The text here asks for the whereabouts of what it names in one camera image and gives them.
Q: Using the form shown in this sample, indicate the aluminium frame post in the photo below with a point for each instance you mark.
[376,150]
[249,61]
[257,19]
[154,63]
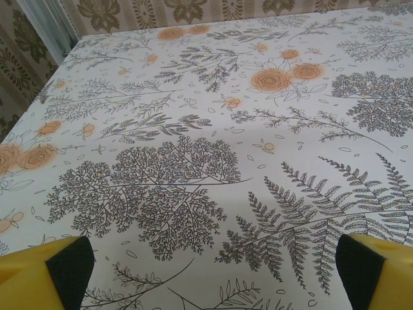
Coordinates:
[48,22]

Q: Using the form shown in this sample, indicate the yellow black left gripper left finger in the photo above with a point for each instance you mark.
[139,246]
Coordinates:
[29,281]

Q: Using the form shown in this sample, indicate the floral tablecloth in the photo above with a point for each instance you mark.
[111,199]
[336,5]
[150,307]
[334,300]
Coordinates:
[206,129]

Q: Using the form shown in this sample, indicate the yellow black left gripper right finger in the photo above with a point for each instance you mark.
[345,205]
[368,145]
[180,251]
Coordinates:
[387,277]

